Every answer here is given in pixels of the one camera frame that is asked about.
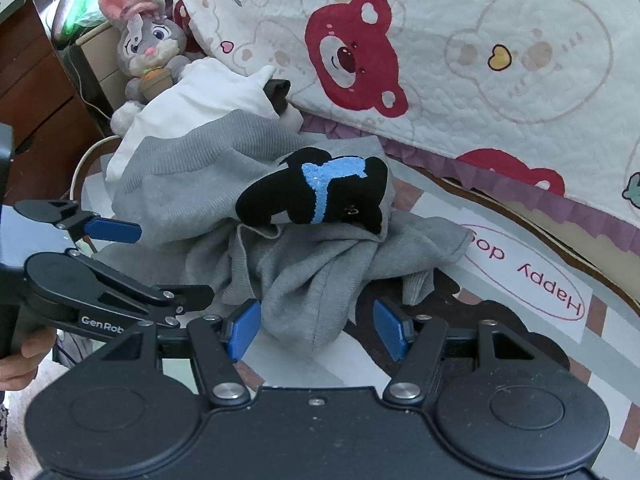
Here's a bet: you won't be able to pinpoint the person's left hand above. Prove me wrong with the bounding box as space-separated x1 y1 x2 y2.
0 331 55 392

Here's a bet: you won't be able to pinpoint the beige bed base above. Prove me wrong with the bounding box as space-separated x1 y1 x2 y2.
495 195 640 291

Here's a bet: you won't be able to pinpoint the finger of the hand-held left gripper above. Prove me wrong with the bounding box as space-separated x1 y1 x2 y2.
87 259 216 317
14 199 143 247

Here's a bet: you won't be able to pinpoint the green plastic bags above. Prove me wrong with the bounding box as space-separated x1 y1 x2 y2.
50 0 171 48

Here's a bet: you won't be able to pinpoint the cream folded cloth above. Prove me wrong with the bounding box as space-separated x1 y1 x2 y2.
280 107 305 133

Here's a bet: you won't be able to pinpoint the white cable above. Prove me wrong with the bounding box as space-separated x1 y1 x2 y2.
69 135 121 258

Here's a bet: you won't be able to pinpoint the grey knit sweater black print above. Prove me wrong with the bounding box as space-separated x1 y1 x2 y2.
92 109 473 358

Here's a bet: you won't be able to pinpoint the white folded cloth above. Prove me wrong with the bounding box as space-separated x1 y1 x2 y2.
105 57 278 183

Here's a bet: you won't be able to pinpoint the bear printed quilt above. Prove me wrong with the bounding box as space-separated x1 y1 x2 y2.
167 0 640 261

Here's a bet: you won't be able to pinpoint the brown wooden cabinet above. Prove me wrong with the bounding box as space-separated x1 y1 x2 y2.
0 0 113 208

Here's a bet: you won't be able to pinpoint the pale fuzzy cloth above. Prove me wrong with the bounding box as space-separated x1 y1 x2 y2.
0 360 68 480

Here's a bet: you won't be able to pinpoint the grey rabbit plush toy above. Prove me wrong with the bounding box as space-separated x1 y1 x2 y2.
97 0 193 133

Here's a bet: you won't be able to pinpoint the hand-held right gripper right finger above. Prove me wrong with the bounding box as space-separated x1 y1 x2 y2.
372 299 531 406

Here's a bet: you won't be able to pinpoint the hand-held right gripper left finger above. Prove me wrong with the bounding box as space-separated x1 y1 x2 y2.
102 299 263 408

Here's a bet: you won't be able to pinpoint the beige drawer box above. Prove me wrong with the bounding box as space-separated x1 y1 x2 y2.
75 20 132 126

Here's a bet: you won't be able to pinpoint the checked floor mat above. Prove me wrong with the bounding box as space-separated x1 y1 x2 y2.
75 152 640 480

